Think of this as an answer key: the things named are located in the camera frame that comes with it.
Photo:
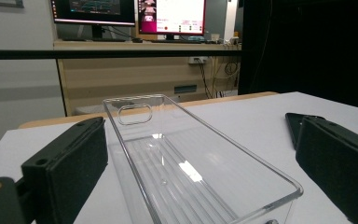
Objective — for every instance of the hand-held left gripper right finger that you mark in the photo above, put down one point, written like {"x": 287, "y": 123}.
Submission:
{"x": 338, "y": 168}

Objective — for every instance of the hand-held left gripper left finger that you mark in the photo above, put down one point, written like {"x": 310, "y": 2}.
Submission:
{"x": 71, "y": 161}

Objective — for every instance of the clear plastic bin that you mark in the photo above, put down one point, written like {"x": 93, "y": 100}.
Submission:
{"x": 180, "y": 174}

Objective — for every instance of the light wooden desk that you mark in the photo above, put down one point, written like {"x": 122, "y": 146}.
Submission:
{"x": 121, "y": 74}

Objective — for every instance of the black keyboard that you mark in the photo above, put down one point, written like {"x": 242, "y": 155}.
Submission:
{"x": 174, "y": 41}
{"x": 93, "y": 39}

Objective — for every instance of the black curtain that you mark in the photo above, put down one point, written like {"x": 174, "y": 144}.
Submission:
{"x": 310, "y": 46}

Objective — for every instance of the black computer mouse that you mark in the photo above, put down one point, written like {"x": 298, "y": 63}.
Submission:
{"x": 137, "y": 40}

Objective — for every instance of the dark screen monitor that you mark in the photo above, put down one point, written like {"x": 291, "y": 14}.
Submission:
{"x": 93, "y": 11}

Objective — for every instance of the pink screen monitor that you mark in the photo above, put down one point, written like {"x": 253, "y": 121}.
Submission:
{"x": 180, "y": 15}

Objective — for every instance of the white wall power outlet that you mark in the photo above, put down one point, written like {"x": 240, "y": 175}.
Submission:
{"x": 198, "y": 60}

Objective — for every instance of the grey wall frame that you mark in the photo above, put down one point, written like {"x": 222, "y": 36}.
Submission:
{"x": 3, "y": 3}

